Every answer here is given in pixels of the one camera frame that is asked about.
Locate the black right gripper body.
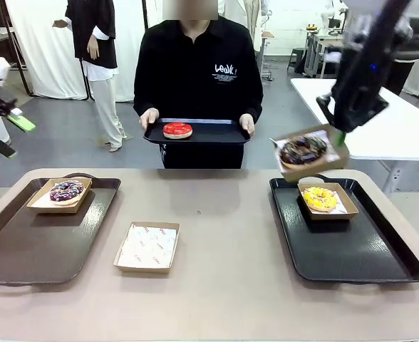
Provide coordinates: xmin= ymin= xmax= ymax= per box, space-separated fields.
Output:
xmin=337 ymin=46 xmax=388 ymax=106

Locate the person in black shirt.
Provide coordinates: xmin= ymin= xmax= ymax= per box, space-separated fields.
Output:
xmin=133 ymin=0 xmax=264 ymax=170

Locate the red glazed donut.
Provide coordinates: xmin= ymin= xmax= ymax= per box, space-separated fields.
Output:
xmin=162 ymin=122 xmax=193 ymax=140

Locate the brown kraft paper box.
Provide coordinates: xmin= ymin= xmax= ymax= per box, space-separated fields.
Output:
xmin=26 ymin=177 xmax=93 ymax=214
xmin=297 ymin=182 xmax=359 ymax=222
xmin=113 ymin=221 xmax=181 ymax=274
xmin=269 ymin=123 xmax=350 ymax=184

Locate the purple sprinkled donut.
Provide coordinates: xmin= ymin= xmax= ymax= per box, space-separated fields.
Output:
xmin=49 ymin=180 xmax=86 ymax=207

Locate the small black serving tray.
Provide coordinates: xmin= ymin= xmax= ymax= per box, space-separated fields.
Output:
xmin=143 ymin=118 xmax=252 ymax=145

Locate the yellow sprinkled donut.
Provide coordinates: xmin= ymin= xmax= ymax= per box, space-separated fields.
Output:
xmin=303 ymin=187 xmax=338 ymax=214

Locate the person's left hand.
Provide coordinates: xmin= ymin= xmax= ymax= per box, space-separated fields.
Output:
xmin=238 ymin=113 xmax=256 ymax=138

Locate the person's right hand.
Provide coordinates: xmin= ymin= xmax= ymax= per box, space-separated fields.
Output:
xmin=139 ymin=108 xmax=160 ymax=131

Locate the white table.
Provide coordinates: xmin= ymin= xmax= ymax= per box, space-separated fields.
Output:
xmin=289 ymin=77 xmax=419 ymax=195

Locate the large black plastic tray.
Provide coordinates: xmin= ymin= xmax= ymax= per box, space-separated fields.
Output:
xmin=269 ymin=174 xmax=419 ymax=284

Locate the mannequin in white blazer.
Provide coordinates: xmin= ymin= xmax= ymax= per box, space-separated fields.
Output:
xmin=242 ymin=0 xmax=268 ymax=54

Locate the mannequin in black top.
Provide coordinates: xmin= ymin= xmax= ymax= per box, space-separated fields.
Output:
xmin=51 ymin=0 xmax=128 ymax=153

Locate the chocolate sprinkled donut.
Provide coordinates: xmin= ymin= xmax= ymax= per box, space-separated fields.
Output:
xmin=279 ymin=135 xmax=329 ymax=170

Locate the brown plastic tray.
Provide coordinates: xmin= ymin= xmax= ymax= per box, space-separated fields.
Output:
xmin=0 ymin=172 xmax=121 ymax=285

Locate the white curtain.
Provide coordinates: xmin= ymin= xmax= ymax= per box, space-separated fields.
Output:
xmin=4 ymin=0 xmax=166 ymax=103

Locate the black cable sleeve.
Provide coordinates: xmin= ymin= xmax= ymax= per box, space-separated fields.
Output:
xmin=332 ymin=0 xmax=413 ymax=133

